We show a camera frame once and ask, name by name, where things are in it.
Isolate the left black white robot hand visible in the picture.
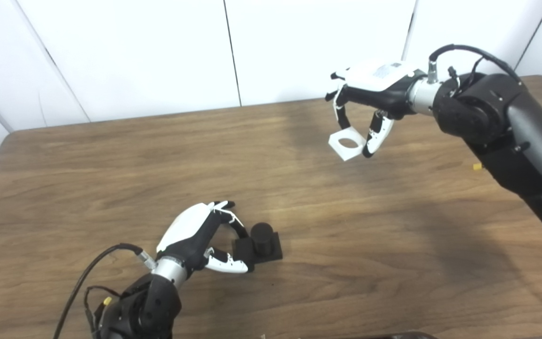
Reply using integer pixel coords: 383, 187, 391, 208
156, 201, 255, 274

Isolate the thin right cable yellow plug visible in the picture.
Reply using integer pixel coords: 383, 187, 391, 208
447, 56, 486, 171

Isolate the white square piece with hole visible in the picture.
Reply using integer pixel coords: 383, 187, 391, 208
328, 126, 367, 162

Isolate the black peg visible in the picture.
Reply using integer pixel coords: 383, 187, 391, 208
231, 222, 283, 264

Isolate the thick black wrist cable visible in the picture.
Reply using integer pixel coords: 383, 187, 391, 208
54, 243, 158, 339
429, 44, 523, 85

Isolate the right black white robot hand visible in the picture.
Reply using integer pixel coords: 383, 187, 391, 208
325, 60, 427, 159

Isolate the thin cable yellow plug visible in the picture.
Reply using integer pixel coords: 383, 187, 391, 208
83, 285, 121, 330
447, 56, 486, 171

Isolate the thick black right wrist cable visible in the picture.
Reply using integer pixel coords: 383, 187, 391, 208
429, 44, 523, 85

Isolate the thick black left wrist cable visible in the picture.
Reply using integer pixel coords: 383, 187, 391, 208
54, 243, 158, 339

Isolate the thin left cable yellow plug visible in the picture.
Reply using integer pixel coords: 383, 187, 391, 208
83, 285, 121, 330

